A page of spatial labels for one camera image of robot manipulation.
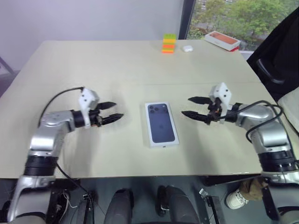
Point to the dark metal frame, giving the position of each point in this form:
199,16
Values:
5,67

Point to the dark rounded shape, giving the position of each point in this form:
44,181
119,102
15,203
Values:
177,205
119,207

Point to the orange and white phone box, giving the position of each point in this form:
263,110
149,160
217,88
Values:
223,40

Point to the green toy brick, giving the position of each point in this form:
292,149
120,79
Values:
168,49
170,36

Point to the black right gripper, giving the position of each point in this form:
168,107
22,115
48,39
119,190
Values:
214,112

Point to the black office chair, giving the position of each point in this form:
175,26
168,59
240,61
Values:
275,46

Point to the brown trouser leg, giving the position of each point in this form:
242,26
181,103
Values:
252,187

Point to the white earbud case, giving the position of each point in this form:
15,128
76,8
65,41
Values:
187,48

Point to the black bar with metal clamp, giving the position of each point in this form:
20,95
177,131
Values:
213,207

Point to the beige cushioned seat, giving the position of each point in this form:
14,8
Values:
290,109

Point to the white sneaker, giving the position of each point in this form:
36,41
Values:
236,199

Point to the dark window frame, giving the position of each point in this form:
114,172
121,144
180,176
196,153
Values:
185,18

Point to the orange toy brick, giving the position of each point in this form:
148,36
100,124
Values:
168,46
167,52

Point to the yellow toy brick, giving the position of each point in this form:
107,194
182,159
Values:
169,41

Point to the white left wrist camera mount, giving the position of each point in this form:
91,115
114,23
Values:
87,100

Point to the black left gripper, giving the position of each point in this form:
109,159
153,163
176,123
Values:
95,119

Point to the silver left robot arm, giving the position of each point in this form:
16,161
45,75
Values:
46,137

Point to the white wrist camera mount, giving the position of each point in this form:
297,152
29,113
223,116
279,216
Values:
222,93
87,100

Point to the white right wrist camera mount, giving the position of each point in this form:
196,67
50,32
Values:
222,93

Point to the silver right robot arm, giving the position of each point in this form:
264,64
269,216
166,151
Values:
271,135

